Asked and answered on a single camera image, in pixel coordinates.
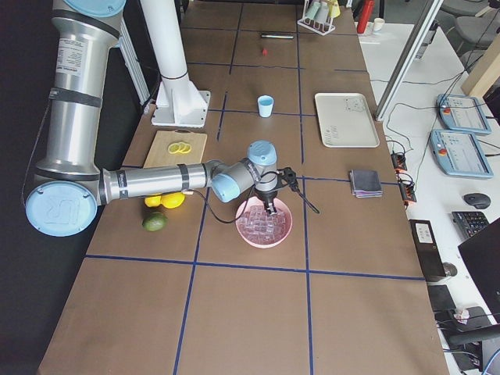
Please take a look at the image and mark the white cup rack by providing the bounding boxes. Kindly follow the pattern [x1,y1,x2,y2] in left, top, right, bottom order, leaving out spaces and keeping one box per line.
[297,0,341,36]

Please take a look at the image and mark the red bottle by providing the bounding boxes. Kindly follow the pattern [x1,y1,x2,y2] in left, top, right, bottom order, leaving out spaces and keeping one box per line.
[356,0,375,34]

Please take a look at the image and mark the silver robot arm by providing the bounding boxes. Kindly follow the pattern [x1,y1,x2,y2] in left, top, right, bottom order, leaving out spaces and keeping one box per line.
[25,1,277,237]

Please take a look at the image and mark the near teach pendant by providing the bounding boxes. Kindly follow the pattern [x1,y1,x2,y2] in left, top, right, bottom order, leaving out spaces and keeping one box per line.
[430,130,494,179]

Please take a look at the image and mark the green lime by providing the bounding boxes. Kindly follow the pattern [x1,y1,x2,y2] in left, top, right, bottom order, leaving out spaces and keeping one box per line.
[142,212,168,232]

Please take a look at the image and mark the lemon slices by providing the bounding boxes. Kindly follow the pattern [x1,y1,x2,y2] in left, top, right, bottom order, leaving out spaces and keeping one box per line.
[167,141,191,155]

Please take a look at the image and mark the aluminium frame post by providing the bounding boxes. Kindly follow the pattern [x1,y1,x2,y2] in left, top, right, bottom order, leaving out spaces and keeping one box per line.
[375,0,443,121]

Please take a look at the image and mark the pink bowl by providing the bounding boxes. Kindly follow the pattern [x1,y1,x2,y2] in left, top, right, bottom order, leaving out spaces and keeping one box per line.
[236,197,293,248]

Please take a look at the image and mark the black keyboard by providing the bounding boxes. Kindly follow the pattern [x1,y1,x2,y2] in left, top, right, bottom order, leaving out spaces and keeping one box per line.
[452,211,489,239]

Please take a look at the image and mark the teach pendant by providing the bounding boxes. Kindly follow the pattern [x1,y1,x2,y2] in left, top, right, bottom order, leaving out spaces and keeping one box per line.
[436,94,491,135]
[430,130,494,179]

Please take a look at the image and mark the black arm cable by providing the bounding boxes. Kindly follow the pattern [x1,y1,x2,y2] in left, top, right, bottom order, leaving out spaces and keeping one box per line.
[183,167,320,225]

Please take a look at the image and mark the black box with label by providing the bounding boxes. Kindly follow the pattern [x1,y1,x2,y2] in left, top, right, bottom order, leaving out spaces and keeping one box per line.
[409,220,446,282]

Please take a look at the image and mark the yellow lemon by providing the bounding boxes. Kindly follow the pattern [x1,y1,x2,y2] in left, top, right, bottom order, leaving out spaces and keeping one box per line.
[160,192,185,209]
[144,195,162,208]

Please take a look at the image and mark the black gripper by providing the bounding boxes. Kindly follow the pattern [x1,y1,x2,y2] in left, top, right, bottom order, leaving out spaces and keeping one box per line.
[255,182,277,216]

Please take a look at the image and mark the pile of ice cubes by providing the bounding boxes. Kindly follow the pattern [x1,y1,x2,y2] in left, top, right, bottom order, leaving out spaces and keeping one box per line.
[236,205,292,247]

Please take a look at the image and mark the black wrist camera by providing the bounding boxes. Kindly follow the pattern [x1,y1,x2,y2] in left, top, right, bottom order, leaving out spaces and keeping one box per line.
[278,167,300,193]

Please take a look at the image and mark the metal muddler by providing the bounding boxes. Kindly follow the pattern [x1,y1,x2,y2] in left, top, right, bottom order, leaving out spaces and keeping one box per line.
[260,33,295,40]

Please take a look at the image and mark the far teach pendant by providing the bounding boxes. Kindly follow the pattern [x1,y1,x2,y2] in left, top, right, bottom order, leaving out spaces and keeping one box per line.
[436,94,491,135]

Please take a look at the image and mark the light blue cup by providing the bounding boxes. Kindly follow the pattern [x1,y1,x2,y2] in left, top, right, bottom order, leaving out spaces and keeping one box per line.
[257,95,274,118]

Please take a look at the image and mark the black computer mouse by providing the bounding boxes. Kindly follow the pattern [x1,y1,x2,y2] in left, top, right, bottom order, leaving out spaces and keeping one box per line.
[462,193,491,209]

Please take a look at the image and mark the wooden cutting board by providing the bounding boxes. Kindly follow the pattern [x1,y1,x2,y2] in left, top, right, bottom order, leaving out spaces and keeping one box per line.
[143,130,207,168]

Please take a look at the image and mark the white pillar with base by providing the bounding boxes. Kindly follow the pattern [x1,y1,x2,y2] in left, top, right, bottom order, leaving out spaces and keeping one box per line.
[141,0,210,128]

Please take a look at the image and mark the cream bear tray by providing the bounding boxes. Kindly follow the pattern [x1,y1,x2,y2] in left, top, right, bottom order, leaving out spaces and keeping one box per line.
[314,93,380,148]

